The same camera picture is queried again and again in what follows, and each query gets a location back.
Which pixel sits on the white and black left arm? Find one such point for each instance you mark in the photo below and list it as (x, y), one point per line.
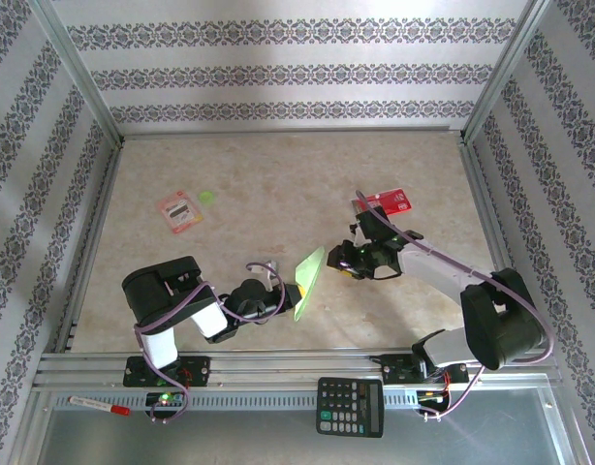
(157, 290)

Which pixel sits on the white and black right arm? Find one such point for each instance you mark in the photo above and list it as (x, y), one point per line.
(501, 319)

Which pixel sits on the red flat packet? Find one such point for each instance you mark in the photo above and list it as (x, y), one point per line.
(399, 201)

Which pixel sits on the black desk calculator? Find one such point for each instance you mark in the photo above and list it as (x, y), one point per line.
(351, 407)

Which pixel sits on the green clear tape roll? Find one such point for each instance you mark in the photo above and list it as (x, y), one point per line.
(207, 198)

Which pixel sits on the pink stapler blister pack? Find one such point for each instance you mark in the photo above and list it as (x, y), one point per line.
(180, 212)

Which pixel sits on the controller board with green light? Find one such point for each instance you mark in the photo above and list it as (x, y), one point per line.
(164, 399)

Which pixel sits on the white marker with red cap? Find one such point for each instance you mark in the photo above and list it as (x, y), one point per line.
(96, 404)

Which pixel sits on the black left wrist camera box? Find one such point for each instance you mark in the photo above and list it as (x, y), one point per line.
(248, 293)

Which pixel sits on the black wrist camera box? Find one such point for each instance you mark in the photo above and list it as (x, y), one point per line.
(372, 225)
(248, 293)

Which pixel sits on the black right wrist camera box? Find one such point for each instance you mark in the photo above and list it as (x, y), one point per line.
(372, 225)

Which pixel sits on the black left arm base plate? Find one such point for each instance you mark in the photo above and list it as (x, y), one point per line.
(200, 370)

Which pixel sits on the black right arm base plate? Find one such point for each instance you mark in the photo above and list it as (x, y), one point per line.
(394, 370)

